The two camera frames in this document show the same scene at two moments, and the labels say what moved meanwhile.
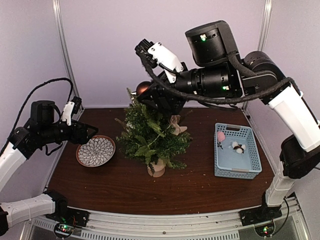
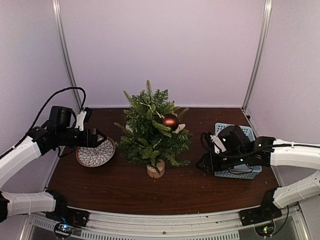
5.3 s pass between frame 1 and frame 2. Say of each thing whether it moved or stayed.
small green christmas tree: stayed
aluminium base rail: stayed
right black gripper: moved
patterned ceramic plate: stayed
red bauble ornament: moved
